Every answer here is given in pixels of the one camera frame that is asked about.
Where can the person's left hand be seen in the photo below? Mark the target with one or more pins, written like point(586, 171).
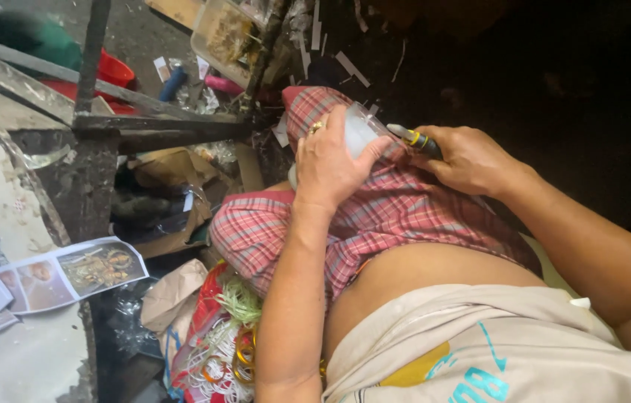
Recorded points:
point(329, 171)

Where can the person's right hand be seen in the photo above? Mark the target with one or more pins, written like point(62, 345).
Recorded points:
point(466, 159)

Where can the person's right fingers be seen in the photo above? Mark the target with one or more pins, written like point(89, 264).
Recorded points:
point(424, 154)

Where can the clear plastic container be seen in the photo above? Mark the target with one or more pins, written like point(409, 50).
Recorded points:
point(361, 131)

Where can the red plaid cloth wrap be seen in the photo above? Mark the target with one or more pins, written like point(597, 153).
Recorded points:
point(371, 218)

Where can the white paper strips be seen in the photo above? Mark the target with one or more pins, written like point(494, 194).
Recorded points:
point(329, 50)

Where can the cream printed shirt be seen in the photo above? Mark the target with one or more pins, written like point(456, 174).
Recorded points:
point(489, 352)

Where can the clear plastic tub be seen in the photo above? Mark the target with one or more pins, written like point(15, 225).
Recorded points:
point(228, 39)

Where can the brown cardboard heap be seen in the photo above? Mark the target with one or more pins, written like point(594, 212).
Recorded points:
point(181, 196)

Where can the red bag of bangles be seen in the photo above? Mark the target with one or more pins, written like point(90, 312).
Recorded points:
point(217, 341)

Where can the crumpled brown paper bag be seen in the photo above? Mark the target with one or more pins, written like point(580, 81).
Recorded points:
point(172, 308)

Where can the red plastic basin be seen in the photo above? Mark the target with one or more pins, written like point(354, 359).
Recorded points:
point(108, 75)

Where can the printed photo sheet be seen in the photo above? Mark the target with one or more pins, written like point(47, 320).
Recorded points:
point(72, 274)

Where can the green cloth bundle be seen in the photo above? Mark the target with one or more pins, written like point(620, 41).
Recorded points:
point(41, 36)

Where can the black metal table frame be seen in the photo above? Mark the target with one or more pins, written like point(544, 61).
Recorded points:
point(102, 112)

